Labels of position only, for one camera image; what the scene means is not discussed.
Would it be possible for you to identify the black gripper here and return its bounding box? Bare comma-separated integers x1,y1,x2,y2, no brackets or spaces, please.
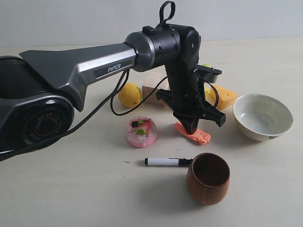
156,62,226,134

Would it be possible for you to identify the orange salmon slice toy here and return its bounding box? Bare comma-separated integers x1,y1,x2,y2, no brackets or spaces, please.
174,121,211,144

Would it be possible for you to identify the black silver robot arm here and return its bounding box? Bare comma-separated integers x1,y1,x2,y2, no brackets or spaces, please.
0,23,226,160

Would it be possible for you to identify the yellow cube block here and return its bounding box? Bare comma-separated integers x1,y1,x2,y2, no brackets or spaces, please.
204,87,210,101

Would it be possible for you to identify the orange cheese wedge toy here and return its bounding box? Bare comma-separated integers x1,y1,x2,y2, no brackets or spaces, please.
208,85,238,110

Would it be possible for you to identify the pink cake squishy toy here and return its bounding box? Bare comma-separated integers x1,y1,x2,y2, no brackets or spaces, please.
126,117,157,148

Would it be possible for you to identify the plain wooden cube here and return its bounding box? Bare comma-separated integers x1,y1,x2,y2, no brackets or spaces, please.
142,72,170,107

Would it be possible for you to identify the black white marker pen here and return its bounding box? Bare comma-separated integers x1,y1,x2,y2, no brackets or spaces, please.
144,157,193,166

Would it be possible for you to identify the brown wooden cup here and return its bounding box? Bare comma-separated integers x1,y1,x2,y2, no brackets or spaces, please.
186,153,230,206

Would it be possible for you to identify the yellow lemon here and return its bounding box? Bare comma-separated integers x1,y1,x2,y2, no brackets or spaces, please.
118,83,142,108

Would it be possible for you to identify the white speckled ceramic bowl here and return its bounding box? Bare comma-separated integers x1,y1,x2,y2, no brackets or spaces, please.
232,94,294,141

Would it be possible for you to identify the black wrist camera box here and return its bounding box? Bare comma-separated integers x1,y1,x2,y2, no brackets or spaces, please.
195,65,222,83

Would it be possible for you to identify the black cable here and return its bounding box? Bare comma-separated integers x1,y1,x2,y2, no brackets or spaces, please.
0,0,220,161

